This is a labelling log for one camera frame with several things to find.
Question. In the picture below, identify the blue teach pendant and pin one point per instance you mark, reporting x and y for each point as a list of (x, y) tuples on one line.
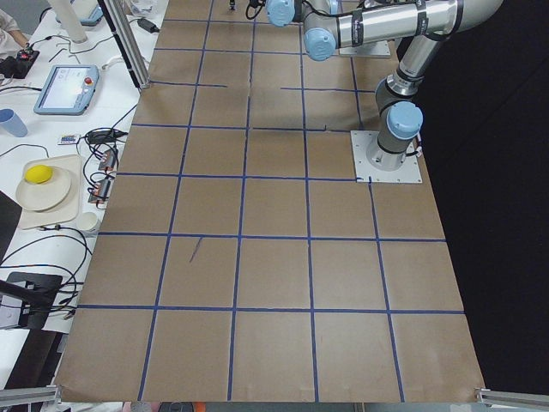
[(88, 12), (68, 90)]

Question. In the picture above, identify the small colourful card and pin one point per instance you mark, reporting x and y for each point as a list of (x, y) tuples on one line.
[(71, 139)]

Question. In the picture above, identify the brown paper table cover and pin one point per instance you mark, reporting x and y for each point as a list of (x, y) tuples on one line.
[(240, 260)]

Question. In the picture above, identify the beige tray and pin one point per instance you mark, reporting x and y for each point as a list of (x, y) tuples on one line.
[(69, 208)]

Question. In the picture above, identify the blue plastic cup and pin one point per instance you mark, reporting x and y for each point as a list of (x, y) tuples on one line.
[(12, 123)]

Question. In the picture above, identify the yellow lemon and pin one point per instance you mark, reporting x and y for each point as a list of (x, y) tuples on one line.
[(38, 174)]

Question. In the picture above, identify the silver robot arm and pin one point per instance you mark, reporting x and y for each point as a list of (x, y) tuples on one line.
[(365, 32)]

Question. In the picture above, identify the aluminium frame post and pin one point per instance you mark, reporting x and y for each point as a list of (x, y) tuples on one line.
[(126, 41)]

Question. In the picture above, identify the beige plate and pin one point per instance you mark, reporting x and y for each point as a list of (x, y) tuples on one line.
[(45, 196)]

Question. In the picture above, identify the white paper cup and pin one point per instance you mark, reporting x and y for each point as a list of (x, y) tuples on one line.
[(88, 223)]

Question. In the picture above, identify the white cardboard tube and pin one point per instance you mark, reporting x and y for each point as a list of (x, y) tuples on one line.
[(69, 20)]

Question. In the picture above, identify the black laptop stand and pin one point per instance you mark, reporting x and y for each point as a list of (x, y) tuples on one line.
[(27, 300)]

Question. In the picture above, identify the black power adapter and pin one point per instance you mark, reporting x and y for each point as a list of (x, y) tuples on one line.
[(148, 25)]

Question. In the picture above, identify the black device with red button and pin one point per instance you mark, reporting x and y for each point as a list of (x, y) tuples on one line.
[(19, 66)]

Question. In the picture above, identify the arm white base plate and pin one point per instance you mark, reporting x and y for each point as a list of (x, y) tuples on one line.
[(373, 165), (379, 49)]

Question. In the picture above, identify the small circuit board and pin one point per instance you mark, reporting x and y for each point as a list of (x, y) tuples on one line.
[(99, 193), (109, 160)]

